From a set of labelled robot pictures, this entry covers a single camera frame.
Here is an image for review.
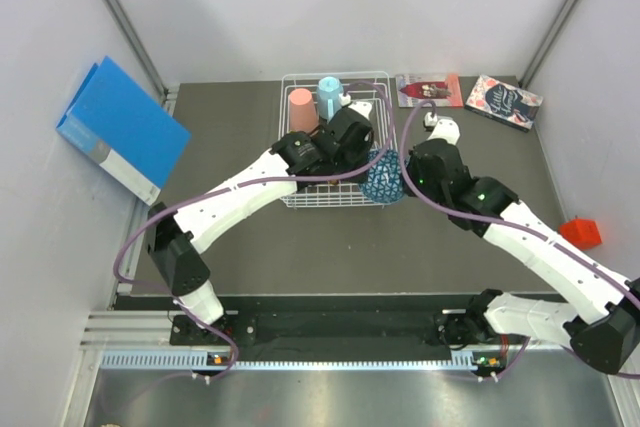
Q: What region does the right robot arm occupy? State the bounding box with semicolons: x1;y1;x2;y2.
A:
401;139;639;375

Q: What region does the floral paperback book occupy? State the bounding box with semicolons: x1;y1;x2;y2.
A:
464;75;543;132

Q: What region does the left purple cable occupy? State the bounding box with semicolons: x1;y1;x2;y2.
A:
113;80;399;388

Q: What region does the white wire dish rack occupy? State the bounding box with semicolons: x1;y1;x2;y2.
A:
282;71;399;208

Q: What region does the blue triangle pattern bowl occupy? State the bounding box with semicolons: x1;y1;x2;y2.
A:
359;149;403;205

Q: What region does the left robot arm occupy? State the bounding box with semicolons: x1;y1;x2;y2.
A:
146;101;374;344

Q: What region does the orange red cube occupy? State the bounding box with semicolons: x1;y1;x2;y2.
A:
558;218;602;251

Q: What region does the purple cable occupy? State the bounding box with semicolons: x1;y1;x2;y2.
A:
113;80;399;388
397;99;640;383

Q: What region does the blue folder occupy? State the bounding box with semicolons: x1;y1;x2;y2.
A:
56;56;191;205

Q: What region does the light blue mug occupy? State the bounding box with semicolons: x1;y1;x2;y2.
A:
316;76;344;121

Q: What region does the slotted cable duct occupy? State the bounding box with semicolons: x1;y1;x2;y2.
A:
100;350;503;372

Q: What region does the red thin book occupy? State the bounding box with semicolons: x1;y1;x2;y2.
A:
395;73;464;108

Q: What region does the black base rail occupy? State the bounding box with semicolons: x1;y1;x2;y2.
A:
169;294;494;361

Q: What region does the tall pink cup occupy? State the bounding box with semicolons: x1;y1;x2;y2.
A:
288;88;319;133

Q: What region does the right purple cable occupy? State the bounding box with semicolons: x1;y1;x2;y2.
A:
397;99;640;383

